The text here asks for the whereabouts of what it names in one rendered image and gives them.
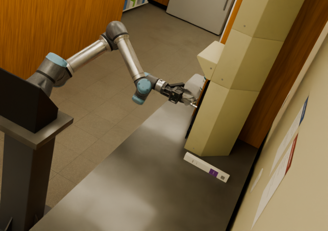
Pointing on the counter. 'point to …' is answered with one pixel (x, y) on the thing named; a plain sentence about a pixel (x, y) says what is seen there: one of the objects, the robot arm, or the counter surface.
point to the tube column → (270, 10)
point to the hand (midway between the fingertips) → (195, 100)
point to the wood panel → (282, 62)
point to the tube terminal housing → (232, 93)
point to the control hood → (210, 58)
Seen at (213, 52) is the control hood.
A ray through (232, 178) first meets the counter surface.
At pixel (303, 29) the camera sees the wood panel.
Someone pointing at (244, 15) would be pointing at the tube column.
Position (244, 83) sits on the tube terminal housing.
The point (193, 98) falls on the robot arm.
